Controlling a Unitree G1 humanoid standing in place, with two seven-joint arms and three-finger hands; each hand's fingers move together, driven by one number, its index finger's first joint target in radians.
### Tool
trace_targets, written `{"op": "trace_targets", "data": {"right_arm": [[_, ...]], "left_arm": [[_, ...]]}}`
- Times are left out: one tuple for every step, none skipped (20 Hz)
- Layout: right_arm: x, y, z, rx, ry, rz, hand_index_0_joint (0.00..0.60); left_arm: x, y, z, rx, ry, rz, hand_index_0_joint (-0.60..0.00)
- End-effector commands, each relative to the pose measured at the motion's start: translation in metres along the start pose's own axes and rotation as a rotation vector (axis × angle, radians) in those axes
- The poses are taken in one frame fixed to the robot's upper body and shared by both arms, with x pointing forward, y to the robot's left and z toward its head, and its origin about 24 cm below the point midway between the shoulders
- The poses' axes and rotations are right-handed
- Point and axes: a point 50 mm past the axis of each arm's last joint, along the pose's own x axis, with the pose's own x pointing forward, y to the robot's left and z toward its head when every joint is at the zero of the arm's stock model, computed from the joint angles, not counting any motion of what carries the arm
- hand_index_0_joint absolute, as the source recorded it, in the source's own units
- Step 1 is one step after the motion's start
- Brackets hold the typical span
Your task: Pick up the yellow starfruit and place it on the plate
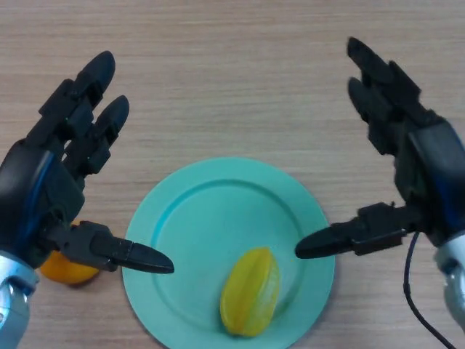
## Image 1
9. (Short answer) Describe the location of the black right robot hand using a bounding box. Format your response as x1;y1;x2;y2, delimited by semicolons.
294;36;465;260

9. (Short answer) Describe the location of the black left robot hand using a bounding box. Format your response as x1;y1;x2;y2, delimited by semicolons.
0;50;175;274

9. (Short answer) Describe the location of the yellow starfruit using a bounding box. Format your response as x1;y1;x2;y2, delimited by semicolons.
219;246;282;338

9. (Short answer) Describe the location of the green round plate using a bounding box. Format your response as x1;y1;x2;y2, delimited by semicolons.
121;156;336;349

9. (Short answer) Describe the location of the orange round fruit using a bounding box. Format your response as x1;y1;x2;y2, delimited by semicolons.
39;220;100;286

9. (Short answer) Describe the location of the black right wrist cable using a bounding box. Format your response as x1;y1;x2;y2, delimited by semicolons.
402;232;455;349

